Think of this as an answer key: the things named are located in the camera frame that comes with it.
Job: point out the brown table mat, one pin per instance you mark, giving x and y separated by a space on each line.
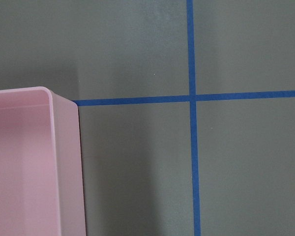
187 108

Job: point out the pink plastic bin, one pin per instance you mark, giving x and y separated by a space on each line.
41 181

